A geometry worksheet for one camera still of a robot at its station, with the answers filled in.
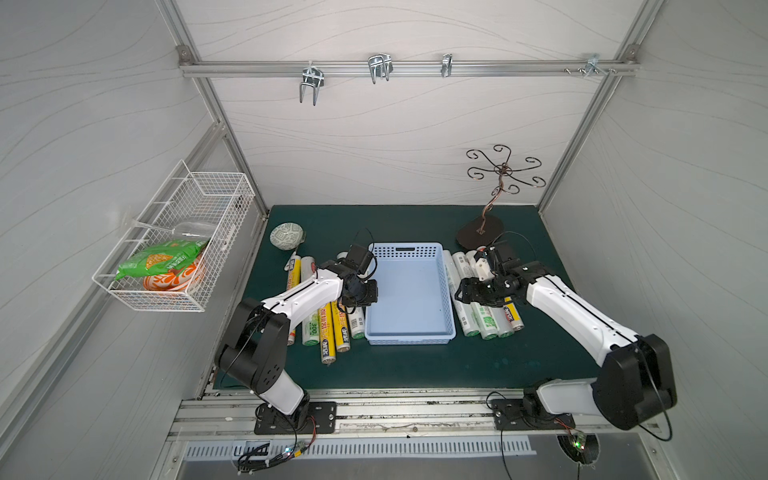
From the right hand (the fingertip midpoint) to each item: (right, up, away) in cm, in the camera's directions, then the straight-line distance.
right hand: (467, 295), depth 84 cm
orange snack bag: (-68, +8, -22) cm, 72 cm away
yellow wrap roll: (-56, +6, +17) cm, 59 cm away
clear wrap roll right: (+11, -9, +2) cm, 15 cm away
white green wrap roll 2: (+6, -7, +4) cm, 9 cm away
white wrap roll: (0, -5, +4) cm, 7 cm away
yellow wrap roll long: (-40, -12, 0) cm, 42 cm away
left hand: (-27, -2, +4) cm, 27 cm away
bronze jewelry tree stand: (+12, +18, +27) cm, 34 cm away
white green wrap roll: (-45, -8, +2) cm, 46 cm away
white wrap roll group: (-32, -7, +2) cm, 33 cm away
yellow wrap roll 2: (-36, -11, 0) cm, 38 cm away
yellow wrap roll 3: (+15, -7, +4) cm, 17 cm away
